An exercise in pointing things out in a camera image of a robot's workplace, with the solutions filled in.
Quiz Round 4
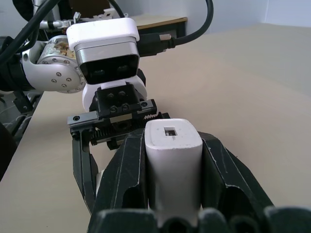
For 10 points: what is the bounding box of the wooden background desk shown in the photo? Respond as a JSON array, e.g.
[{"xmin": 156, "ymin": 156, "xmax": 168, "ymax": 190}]
[{"xmin": 130, "ymin": 16, "xmax": 189, "ymax": 39}]

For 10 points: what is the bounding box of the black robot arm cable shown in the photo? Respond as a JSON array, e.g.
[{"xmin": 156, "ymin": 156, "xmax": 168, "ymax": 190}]
[{"xmin": 0, "ymin": 0, "xmax": 62, "ymax": 64}]

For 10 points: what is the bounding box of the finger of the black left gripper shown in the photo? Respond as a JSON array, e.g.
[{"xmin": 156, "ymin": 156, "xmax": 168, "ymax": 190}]
[{"xmin": 71, "ymin": 129, "xmax": 100, "ymax": 215}]

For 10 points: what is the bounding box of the black camera USB cable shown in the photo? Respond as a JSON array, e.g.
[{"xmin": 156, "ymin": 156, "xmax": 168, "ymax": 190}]
[{"xmin": 138, "ymin": 0, "xmax": 215, "ymax": 57}]

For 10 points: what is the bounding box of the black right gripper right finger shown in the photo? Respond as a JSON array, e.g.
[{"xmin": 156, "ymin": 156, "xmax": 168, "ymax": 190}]
[{"xmin": 198, "ymin": 131, "xmax": 276, "ymax": 216}]

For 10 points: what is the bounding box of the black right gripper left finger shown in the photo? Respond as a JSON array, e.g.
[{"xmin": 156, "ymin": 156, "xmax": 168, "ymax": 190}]
[{"xmin": 92, "ymin": 131, "xmax": 150, "ymax": 213}]

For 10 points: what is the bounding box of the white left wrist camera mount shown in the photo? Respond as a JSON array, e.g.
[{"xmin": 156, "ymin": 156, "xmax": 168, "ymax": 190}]
[{"xmin": 66, "ymin": 17, "xmax": 148, "ymax": 113}]

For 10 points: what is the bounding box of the white charger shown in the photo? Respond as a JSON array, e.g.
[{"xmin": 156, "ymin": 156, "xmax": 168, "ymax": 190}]
[{"xmin": 144, "ymin": 117, "xmax": 204, "ymax": 228}]

